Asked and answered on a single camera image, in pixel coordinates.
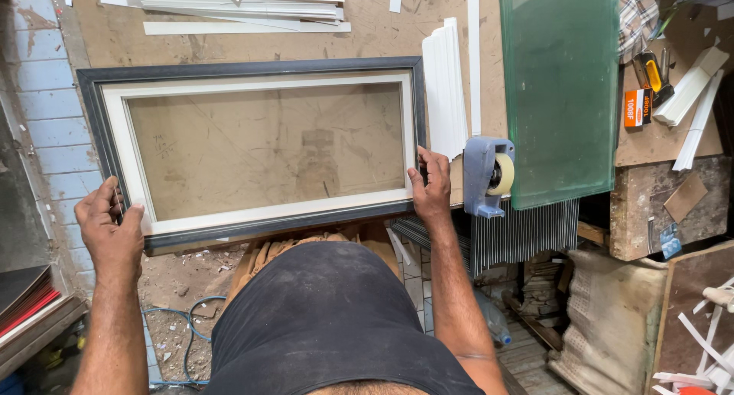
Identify long thin white strip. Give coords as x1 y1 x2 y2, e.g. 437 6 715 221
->
467 0 482 137

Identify person's right hand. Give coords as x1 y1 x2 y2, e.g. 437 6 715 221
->
407 146 453 224

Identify person's brown trousers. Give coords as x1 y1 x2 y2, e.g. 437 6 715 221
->
226 230 402 304

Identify blue tape dispenser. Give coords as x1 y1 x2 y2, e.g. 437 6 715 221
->
463 136 516 219

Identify person's black shirt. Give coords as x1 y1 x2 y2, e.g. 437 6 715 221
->
203 241 487 395

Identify yellow black staple gun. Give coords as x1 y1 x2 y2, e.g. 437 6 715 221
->
632 50 676 107

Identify wide white moulding piece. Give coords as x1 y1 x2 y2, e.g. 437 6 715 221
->
653 46 730 127

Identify pile of long white strips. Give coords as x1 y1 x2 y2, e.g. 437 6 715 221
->
99 0 352 36

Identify orange staple box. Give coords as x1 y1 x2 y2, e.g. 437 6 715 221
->
623 88 654 128

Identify beige woven sack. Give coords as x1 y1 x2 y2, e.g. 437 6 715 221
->
547 247 670 395

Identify bundle of grey moulding lengths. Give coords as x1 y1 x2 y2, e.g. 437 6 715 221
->
390 198 580 276

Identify person's left hand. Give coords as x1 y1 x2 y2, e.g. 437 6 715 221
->
73 176 146 275

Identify stack of short white mouldings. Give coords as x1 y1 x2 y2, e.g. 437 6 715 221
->
422 18 470 162

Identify narrow white moulding piece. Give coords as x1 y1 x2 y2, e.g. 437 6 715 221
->
671 69 725 172

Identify brown cardboard piece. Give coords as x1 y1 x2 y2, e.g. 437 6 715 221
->
663 173 710 224

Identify board with white strip scraps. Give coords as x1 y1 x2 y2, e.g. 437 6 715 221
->
647 239 734 395

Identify plaid cloth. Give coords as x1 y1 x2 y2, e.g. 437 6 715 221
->
617 0 661 64

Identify green glass sheet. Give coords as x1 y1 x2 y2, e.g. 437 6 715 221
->
498 0 621 211

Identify worn wooden block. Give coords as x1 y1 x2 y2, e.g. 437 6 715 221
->
609 156 733 262

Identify blue hose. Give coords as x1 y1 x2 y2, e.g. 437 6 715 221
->
141 295 228 388

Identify small blue packet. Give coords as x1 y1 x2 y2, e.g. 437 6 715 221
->
659 222 684 260

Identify stack of red black boards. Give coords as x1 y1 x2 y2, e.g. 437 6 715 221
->
0 264 62 339

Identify clear plastic bottle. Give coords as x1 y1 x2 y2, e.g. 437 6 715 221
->
475 291 513 346

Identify dark grey white picture frame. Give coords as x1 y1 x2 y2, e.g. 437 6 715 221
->
76 56 428 257

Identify heap of wood scraps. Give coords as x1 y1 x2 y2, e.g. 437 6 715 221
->
503 250 575 351

